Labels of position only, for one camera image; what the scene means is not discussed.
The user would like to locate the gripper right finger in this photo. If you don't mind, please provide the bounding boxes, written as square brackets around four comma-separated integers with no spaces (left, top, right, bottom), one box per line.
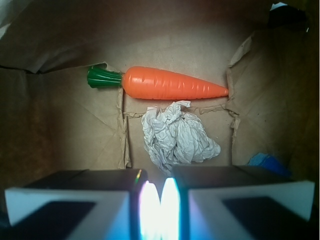
[161,166,315,240]

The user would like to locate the crumpled white paper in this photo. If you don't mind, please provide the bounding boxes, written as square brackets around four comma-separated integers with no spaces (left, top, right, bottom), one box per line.
[141,100,221,177]

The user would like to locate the blue sponge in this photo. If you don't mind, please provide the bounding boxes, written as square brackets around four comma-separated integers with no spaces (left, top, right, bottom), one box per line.
[247,152,292,178]

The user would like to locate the brown paper bag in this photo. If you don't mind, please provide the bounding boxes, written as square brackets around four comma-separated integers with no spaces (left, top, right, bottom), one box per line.
[0,0,320,189]

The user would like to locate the orange plastic toy carrot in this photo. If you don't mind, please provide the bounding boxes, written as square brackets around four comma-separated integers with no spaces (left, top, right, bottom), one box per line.
[87,66,229,100]

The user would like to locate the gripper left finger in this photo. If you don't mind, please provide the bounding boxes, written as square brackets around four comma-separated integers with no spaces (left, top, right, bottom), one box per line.
[4,169,160,240]

